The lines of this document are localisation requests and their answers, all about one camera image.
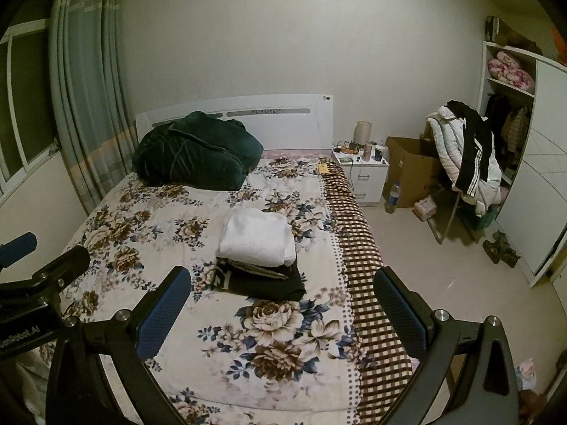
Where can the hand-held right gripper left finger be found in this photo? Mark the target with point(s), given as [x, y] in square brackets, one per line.
[164, 314]

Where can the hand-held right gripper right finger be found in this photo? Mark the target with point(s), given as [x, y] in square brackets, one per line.
[401, 314]

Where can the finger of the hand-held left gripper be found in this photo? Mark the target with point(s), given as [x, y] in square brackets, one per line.
[17, 248]
[62, 270]

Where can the black sweater with white pattern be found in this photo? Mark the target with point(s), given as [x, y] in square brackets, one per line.
[265, 283]

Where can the hanging clothes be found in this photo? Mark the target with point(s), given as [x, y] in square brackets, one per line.
[509, 124]

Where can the brown plaid bed sheet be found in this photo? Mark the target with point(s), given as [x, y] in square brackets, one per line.
[354, 239]

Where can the folding chair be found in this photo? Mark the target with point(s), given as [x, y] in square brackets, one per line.
[445, 225]

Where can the floral bed sheet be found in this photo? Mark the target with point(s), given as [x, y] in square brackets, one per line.
[186, 212]

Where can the pink packet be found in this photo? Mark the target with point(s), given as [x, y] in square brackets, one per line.
[426, 208]

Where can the clear water bottle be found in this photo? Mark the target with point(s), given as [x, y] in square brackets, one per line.
[392, 197]

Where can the dark ornate floor object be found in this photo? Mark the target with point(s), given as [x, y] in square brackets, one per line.
[502, 248]

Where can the green bin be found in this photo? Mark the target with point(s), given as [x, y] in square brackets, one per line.
[480, 219]

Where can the window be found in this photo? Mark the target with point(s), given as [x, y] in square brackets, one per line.
[22, 110]

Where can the pale printed packet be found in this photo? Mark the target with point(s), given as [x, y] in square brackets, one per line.
[527, 372]

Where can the white nightstand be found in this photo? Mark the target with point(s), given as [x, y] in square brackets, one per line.
[365, 179]

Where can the cardboard box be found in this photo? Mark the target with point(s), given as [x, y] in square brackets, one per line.
[414, 168]

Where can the dark cup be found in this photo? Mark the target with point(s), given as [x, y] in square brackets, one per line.
[380, 152]

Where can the small yellow box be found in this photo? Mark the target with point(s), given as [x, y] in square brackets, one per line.
[323, 168]

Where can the grey-green curtain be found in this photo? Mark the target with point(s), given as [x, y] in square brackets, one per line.
[88, 97]

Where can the dark green quilt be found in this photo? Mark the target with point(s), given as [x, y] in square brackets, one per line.
[195, 150]

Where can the pale cylindrical container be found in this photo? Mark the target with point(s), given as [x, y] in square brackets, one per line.
[368, 149]

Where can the white padded jacket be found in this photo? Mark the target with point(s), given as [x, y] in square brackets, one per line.
[449, 150]

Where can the white wardrobe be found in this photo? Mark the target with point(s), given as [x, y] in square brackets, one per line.
[531, 195]

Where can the beige table lamp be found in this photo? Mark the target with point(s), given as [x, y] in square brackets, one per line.
[363, 132]

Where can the black pants with white stripes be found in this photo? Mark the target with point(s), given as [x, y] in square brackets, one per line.
[480, 141]

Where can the white headboard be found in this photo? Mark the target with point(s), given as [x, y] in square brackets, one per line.
[283, 115]

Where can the pink floral quilt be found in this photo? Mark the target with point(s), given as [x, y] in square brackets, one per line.
[509, 71]

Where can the brown bag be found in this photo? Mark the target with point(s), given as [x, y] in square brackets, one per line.
[509, 37]

